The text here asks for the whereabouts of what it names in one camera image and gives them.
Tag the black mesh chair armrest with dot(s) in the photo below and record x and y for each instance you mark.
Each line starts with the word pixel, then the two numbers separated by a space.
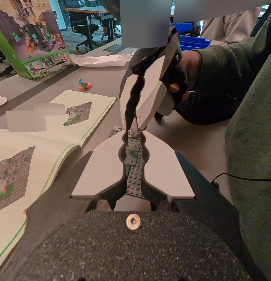
pixel 203 109

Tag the small toy figure orange base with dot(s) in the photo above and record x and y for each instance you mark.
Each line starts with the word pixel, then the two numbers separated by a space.
pixel 83 87

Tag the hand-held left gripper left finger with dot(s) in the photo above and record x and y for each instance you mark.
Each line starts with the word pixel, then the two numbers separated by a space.
pixel 98 171

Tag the person's green sweater torso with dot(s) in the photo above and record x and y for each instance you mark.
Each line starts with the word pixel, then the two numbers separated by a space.
pixel 254 153

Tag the black office chair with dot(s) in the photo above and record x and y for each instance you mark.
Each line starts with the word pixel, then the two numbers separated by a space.
pixel 4 71
pixel 82 28
pixel 109 24

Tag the toy brick set box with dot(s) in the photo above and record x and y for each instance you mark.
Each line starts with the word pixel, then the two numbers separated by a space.
pixel 38 33

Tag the small grey toy brick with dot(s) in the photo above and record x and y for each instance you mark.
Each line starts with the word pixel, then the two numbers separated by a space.
pixel 134 133

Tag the grey toy brick baseplate model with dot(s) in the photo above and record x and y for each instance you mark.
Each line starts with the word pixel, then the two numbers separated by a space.
pixel 134 180

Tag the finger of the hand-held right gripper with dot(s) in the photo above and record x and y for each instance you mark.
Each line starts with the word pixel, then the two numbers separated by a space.
pixel 125 96
pixel 153 87

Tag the crumpled white paper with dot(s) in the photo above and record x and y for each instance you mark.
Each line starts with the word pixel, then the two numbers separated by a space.
pixel 100 60

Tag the person's right hand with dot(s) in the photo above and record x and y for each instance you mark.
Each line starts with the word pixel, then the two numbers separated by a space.
pixel 191 65

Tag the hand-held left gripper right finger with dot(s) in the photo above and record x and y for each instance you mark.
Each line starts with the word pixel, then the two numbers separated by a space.
pixel 168 171

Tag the wooden top office table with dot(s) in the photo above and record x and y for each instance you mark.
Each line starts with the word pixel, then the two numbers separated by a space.
pixel 87 9

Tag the loose dark grey toy brick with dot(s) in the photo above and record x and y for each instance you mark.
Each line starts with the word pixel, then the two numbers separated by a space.
pixel 114 131

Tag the person's right forearm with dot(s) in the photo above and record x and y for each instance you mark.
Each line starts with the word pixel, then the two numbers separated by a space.
pixel 221 65

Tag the blue plastic bin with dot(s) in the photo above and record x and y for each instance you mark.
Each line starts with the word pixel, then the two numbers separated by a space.
pixel 192 42
pixel 186 27

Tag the open instruction booklet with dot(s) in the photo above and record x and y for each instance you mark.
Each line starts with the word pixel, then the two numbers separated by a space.
pixel 91 109

